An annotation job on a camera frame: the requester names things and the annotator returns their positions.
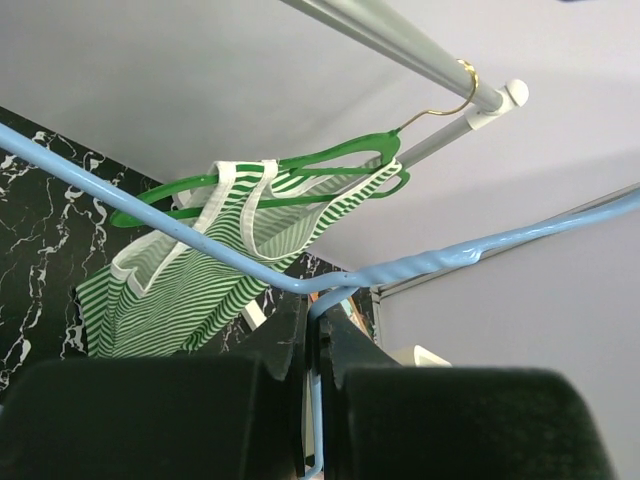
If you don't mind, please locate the black marble pattern mat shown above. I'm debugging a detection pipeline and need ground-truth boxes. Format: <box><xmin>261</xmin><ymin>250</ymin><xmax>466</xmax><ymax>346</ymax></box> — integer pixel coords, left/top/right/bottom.
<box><xmin>0</xmin><ymin>105</ymin><xmax>351</xmax><ymax>401</ymax></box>

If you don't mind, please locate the green striped tank top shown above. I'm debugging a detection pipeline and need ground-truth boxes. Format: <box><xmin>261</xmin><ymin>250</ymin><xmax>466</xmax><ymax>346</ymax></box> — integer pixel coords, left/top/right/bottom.
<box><xmin>76</xmin><ymin>160</ymin><xmax>402</xmax><ymax>358</ymax></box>

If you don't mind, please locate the white metal clothes rack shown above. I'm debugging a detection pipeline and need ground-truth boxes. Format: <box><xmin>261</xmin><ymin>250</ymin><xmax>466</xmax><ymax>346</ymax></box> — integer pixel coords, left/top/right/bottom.
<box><xmin>285</xmin><ymin>0</ymin><xmax>530</xmax><ymax>168</ymax></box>

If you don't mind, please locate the green plastic hanger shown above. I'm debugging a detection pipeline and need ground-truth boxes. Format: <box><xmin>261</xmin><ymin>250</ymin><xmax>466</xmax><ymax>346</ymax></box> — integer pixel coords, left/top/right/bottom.
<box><xmin>110</xmin><ymin>128</ymin><xmax>410</xmax><ymax>228</ymax></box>

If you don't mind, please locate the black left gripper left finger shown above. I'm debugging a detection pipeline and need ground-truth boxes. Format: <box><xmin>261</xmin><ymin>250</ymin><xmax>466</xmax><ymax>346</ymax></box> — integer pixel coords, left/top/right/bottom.
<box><xmin>1</xmin><ymin>295</ymin><xmax>306</xmax><ymax>479</ymax></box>

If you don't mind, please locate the light blue wire hanger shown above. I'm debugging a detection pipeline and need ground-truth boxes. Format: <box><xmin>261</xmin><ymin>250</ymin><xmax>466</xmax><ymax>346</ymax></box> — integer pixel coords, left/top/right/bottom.
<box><xmin>1</xmin><ymin>128</ymin><xmax>639</xmax><ymax>474</ymax></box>

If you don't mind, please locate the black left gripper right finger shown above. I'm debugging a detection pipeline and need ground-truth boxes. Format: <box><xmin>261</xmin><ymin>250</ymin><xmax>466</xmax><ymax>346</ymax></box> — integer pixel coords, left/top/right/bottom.
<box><xmin>317</xmin><ymin>314</ymin><xmax>616</xmax><ymax>480</ymax></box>

